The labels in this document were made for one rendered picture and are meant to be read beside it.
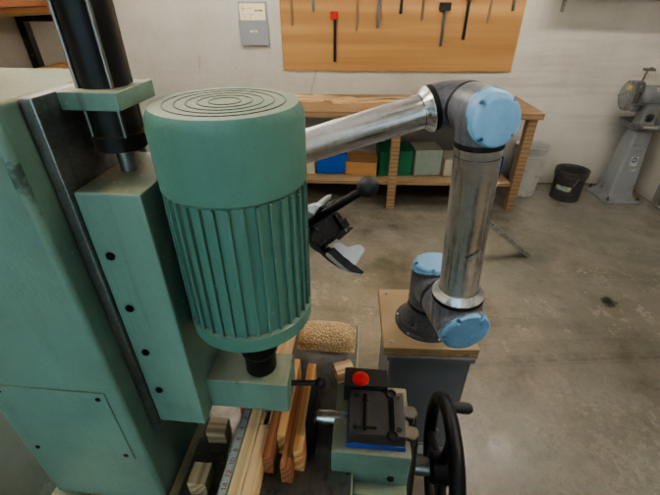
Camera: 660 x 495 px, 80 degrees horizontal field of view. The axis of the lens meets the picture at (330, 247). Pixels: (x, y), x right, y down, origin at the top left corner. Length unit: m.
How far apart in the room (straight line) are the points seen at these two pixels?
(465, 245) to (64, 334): 0.87
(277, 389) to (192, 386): 0.13
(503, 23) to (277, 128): 3.64
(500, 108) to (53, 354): 0.90
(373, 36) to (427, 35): 0.45
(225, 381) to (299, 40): 3.38
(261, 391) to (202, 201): 0.38
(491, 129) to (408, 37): 2.93
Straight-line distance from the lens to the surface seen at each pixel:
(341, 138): 1.00
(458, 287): 1.16
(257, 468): 0.76
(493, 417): 2.07
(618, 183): 4.46
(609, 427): 2.27
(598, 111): 4.52
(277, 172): 0.42
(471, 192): 1.01
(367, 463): 0.76
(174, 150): 0.42
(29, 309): 0.62
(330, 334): 0.94
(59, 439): 0.84
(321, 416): 0.77
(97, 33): 0.50
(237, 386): 0.70
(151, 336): 0.62
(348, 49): 3.80
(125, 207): 0.50
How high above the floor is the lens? 1.60
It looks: 33 degrees down
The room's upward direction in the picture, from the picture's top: straight up
